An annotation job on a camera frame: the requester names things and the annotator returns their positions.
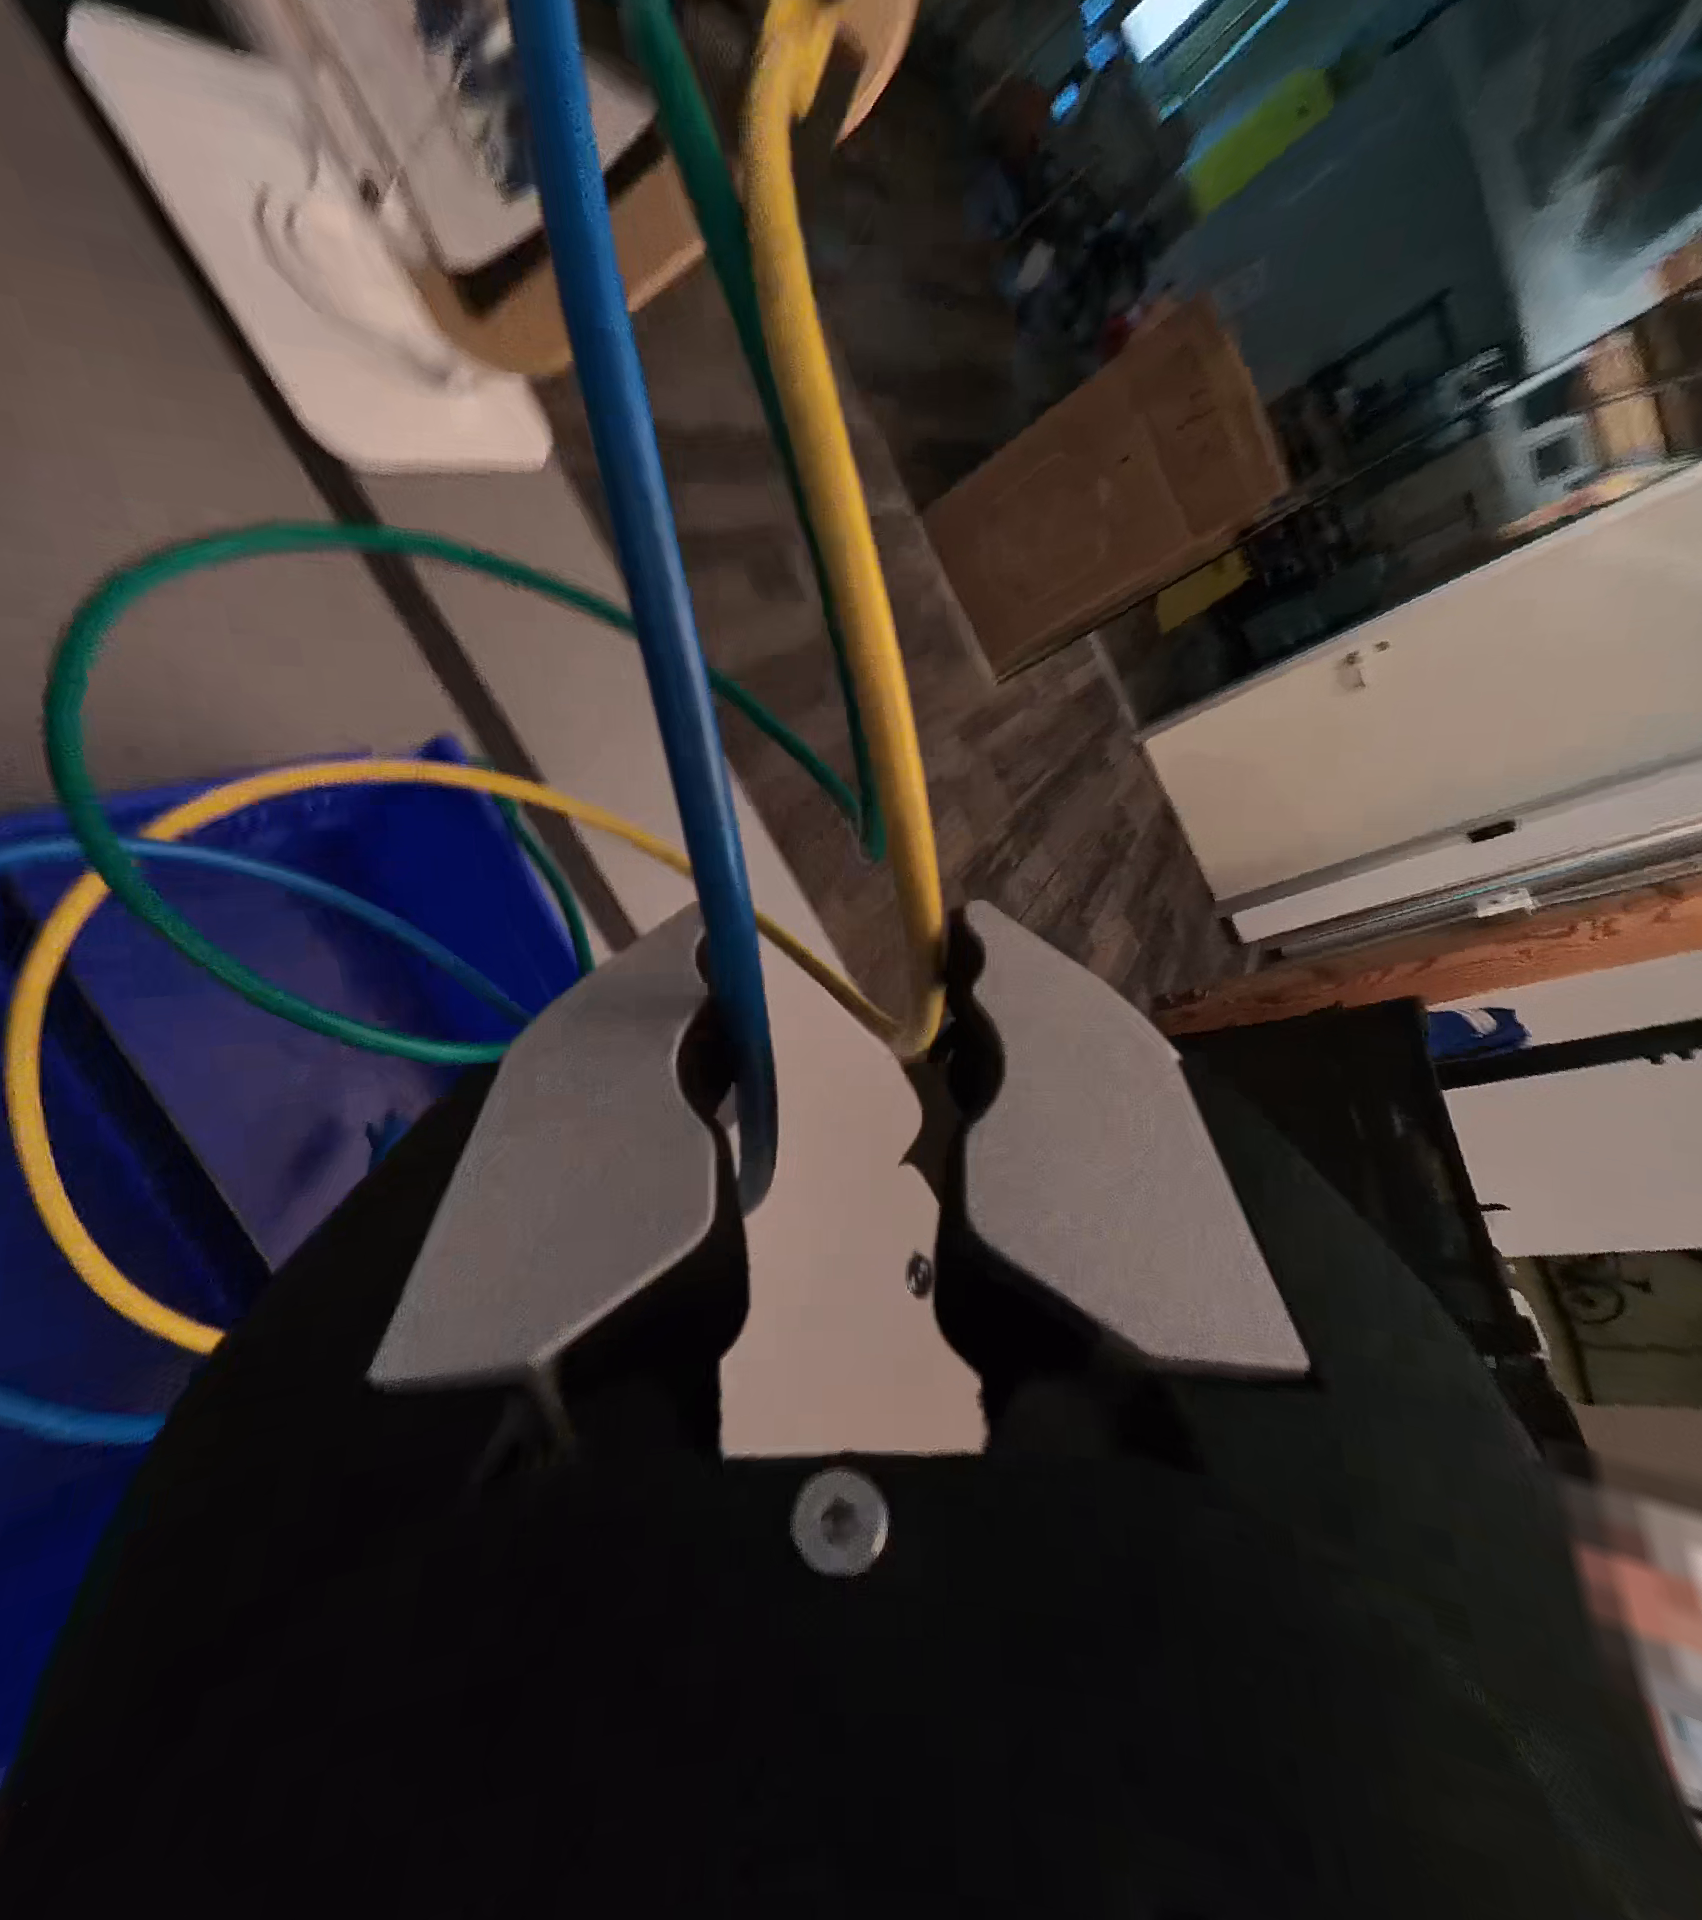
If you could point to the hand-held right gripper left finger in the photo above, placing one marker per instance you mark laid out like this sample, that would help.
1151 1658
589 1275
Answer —
567 1200

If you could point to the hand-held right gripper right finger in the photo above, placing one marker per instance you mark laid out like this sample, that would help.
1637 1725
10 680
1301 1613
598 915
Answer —
1106 1200

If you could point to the blue plastic bin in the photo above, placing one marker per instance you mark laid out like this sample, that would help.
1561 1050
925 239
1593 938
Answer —
266 1080

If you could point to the black bag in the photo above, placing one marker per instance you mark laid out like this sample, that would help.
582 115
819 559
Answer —
1330 1140

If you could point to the white door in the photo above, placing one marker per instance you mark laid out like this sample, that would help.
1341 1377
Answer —
1466 720

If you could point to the brown cardboard box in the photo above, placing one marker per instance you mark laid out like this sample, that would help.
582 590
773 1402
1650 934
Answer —
1106 480

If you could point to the white round pad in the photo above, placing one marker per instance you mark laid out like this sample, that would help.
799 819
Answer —
311 301

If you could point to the wooden support post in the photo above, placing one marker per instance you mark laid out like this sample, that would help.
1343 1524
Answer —
1540 938

